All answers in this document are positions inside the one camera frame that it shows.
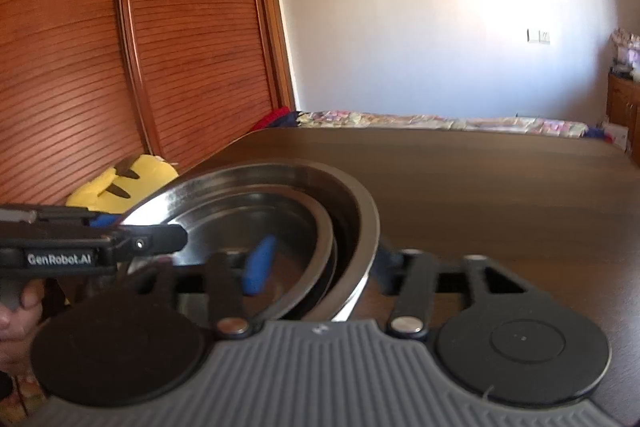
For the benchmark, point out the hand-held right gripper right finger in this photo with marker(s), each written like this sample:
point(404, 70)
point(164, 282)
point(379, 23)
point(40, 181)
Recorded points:
point(385, 263)

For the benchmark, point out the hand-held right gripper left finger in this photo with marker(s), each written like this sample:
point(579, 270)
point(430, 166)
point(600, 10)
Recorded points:
point(260, 264)

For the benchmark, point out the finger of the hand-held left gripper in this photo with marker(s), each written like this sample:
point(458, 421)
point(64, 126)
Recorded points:
point(105, 221)
point(160, 242)

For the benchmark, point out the small steel bowl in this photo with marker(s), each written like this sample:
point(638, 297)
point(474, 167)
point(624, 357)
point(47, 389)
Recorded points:
point(220, 232)

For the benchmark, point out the large steel bowl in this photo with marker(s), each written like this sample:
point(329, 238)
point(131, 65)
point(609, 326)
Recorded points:
point(350, 217)

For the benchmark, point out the medium steel bowl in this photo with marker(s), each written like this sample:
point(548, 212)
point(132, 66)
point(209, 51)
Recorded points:
point(328, 237)

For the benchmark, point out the person's left hand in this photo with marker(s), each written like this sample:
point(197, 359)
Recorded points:
point(20, 332)

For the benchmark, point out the yellow plush toy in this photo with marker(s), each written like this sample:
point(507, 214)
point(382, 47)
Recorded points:
point(140, 177)

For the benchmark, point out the red cloth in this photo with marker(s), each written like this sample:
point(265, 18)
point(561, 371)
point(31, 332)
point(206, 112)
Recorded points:
point(270, 119)

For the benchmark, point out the floral bedsheet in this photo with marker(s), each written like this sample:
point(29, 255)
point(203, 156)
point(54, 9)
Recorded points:
point(425, 122)

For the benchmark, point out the navy clothing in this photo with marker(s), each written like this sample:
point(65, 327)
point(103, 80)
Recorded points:
point(291, 119)

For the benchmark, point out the wooden slatted wardrobe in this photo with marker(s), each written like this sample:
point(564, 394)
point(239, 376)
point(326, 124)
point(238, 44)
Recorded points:
point(150, 32)

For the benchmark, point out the blue cloth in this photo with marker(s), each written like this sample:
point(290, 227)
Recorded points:
point(597, 133)

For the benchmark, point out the white box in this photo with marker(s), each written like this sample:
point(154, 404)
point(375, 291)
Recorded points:
point(615, 136)

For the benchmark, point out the wooden cabinet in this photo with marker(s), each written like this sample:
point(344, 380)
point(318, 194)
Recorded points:
point(625, 107)

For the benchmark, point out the pile of boxes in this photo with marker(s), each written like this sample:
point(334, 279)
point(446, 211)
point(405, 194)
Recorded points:
point(626, 52)

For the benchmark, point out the white wall socket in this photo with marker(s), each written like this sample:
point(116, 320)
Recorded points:
point(539, 36)

